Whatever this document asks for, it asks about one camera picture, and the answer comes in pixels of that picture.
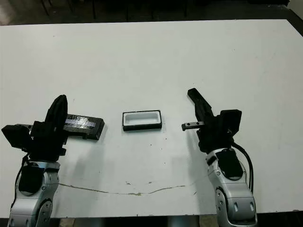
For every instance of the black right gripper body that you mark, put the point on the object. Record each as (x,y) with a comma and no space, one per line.
(213,134)

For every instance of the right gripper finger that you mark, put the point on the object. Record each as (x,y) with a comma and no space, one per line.
(207,110)
(199,111)

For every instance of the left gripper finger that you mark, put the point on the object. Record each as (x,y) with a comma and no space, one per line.
(64,113)
(53,116)

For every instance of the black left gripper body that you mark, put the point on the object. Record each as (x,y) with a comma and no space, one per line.
(47,146)

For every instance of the black phone-like camera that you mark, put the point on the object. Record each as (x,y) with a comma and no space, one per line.
(193,94)

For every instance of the black box lid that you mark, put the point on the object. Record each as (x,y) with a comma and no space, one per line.
(91,130)

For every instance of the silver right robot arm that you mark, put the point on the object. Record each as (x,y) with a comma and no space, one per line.
(239,196)

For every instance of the black box base white insert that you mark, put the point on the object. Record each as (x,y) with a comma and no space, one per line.
(142,128)

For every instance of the grey right robot leg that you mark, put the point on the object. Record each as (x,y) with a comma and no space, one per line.
(184,221)

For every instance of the grey robot leg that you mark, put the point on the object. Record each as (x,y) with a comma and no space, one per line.
(184,221)
(97,222)

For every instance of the grey left robot leg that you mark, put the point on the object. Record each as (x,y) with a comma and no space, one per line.
(97,222)

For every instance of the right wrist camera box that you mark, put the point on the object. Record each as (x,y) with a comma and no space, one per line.
(232,119)

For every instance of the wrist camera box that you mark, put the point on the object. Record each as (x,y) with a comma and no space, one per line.
(16,138)
(232,119)

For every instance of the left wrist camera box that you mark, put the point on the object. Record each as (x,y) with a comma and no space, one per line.
(16,138)

